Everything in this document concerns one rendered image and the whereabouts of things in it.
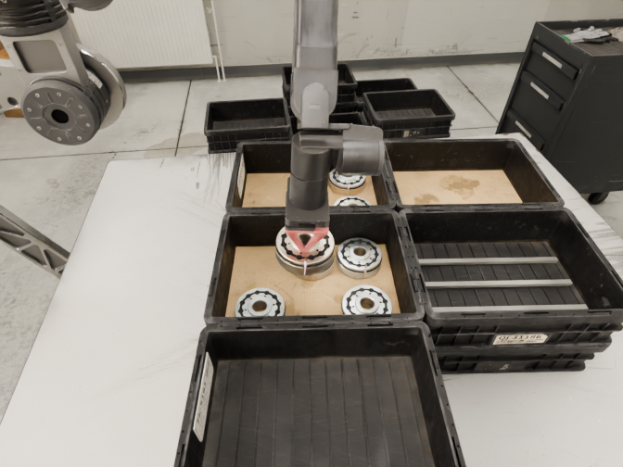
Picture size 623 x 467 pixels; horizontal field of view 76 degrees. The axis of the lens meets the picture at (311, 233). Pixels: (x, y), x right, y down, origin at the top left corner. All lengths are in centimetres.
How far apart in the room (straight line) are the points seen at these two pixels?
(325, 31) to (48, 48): 59
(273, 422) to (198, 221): 71
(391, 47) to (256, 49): 123
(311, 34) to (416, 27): 355
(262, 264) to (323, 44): 55
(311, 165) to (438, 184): 71
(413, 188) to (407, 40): 301
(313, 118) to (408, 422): 53
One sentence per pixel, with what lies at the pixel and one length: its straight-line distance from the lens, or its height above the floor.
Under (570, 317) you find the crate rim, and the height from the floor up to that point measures 93.
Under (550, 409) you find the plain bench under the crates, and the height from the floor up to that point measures 70.
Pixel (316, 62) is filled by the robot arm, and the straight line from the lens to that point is 55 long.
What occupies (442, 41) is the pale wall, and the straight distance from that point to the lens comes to 424.
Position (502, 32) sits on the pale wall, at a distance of 447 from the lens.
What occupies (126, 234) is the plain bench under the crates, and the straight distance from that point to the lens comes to 131.
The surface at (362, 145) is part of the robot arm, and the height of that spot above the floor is 124.
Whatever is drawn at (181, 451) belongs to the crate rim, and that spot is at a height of 93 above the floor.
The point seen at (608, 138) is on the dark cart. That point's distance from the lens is 251.
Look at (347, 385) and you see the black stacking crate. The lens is 78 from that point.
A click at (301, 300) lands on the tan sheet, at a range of 87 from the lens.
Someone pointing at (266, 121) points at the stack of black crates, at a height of 49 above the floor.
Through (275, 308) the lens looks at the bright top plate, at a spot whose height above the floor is 86.
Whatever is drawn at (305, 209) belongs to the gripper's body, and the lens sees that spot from 60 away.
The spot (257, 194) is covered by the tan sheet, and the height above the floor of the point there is 83.
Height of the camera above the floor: 154
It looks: 45 degrees down
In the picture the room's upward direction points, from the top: straight up
